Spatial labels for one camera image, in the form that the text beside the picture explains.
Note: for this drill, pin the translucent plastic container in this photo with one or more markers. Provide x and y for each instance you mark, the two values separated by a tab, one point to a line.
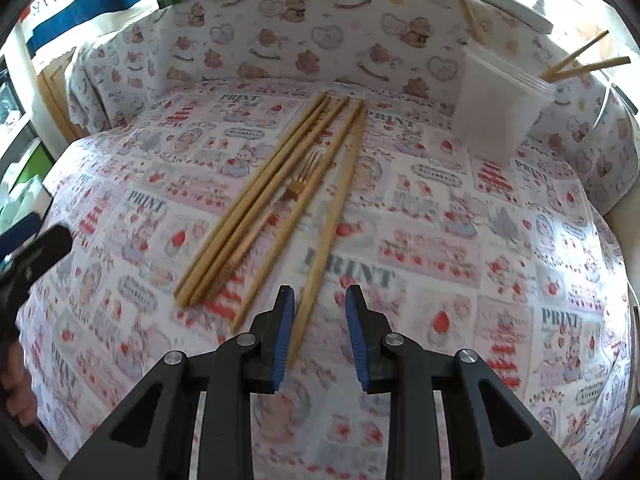
495	110

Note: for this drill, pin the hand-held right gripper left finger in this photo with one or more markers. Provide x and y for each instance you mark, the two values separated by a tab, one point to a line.
285	330

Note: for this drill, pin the bear print cloth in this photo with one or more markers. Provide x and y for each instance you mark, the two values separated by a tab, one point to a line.
300	45

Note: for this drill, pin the white power strip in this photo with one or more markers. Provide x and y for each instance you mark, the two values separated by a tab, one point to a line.
627	102

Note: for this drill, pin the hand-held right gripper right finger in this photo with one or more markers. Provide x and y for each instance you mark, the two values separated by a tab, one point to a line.
356	330

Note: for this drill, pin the person's left hand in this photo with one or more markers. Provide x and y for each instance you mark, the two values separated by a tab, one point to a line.
20	390

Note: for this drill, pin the striped curtain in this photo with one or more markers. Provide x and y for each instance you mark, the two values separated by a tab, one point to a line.
90	5

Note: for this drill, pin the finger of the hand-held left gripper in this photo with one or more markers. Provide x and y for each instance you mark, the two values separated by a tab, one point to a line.
47	250
17	232

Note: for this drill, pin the shelf with assorted boxes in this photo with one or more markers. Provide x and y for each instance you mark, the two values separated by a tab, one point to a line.
20	160

